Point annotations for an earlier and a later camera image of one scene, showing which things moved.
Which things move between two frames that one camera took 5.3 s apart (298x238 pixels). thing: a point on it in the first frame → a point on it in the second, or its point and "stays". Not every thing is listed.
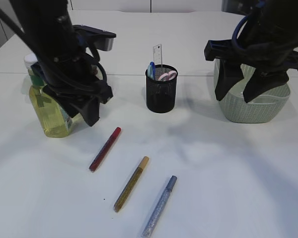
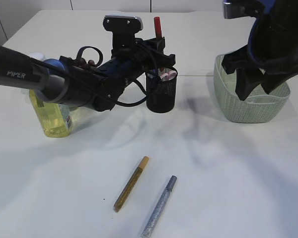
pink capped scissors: [166, 77] stays
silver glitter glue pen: [158, 208] stays
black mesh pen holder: [161, 88] stays
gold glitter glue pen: [130, 184] stays
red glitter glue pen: [106, 149] → [157, 27]
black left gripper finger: [90, 112] → [159, 43]
